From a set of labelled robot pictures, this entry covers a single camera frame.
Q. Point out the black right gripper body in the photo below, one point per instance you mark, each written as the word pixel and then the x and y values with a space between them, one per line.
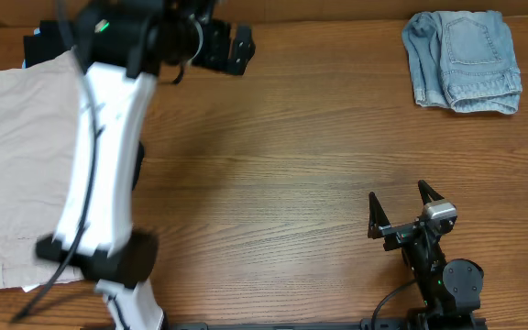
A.
pixel 404 230

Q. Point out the beige folded shorts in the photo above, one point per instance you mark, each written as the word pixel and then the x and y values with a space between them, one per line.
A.
pixel 39 108

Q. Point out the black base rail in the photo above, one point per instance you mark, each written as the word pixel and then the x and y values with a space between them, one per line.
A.
pixel 282 326

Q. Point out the black folded garment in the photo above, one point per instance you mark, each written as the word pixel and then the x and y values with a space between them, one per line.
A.
pixel 45 45

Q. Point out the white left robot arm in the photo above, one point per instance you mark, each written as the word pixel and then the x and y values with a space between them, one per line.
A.
pixel 119 48

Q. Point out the light blue denim shorts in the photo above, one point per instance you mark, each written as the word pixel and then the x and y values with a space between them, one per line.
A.
pixel 463 61

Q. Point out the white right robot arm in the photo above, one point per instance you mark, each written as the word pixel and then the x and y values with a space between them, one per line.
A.
pixel 450 289

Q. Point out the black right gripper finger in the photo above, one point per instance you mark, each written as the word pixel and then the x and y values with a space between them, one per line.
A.
pixel 378 222
pixel 428 194

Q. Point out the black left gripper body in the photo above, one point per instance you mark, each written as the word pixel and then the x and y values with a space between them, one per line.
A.
pixel 238 52

